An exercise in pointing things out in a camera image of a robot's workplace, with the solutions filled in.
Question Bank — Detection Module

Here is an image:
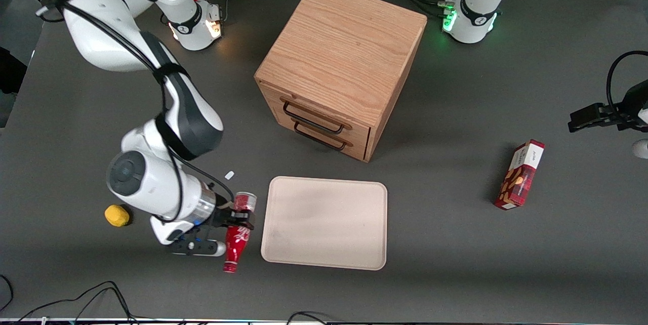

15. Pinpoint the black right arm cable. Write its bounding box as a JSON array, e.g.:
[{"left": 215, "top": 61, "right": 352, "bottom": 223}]
[{"left": 36, "top": 0, "right": 238, "bottom": 224}]

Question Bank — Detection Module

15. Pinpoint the black table edge cable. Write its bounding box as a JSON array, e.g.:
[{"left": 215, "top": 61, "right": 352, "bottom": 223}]
[
  {"left": 18, "top": 281, "right": 135, "bottom": 323},
  {"left": 286, "top": 311, "right": 330, "bottom": 325},
  {"left": 0, "top": 274, "right": 14, "bottom": 313}
]

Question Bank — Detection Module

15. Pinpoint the wooden drawer cabinet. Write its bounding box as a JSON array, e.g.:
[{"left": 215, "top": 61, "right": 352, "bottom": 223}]
[{"left": 254, "top": 0, "right": 428, "bottom": 163}]

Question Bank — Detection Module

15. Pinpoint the red cookie box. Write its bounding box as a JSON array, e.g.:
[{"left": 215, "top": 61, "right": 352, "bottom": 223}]
[{"left": 494, "top": 139, "right": 546, "bottom": 211}]

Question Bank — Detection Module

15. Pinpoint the yellow lemon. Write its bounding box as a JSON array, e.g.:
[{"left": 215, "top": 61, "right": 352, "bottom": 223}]
[{"left": 105, "top": 205, "right": 131, "bottom": 227}]

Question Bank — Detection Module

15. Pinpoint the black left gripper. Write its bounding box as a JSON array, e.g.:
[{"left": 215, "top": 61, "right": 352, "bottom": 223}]
[{"left": 568, "top": 80, "right": 648, "bottom": 134}]

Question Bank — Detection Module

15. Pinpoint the black metal drawer handle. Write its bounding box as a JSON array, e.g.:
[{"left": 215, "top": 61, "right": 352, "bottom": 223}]
[
  {"left": 282, "top": 101, "right": 346, "bottom": 135},
  {"left": 294, "top": 121, "right": 350, "bottom": 152}
]

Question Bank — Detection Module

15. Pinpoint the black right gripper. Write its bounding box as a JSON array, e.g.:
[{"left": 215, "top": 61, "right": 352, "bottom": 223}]
[{"left": 205, "top": 204, "right": 255, "bottom": 231}]

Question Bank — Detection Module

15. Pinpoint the beige rectangular tray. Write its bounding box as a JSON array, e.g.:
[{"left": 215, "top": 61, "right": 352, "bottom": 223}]
[{"left": 261, "top": 176, "right": 388, "bottom": 271}]

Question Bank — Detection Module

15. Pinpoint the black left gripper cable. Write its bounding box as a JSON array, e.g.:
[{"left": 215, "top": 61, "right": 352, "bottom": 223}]
[{"left": 606, "top": 51, "right": 648, "bottom": 113}]

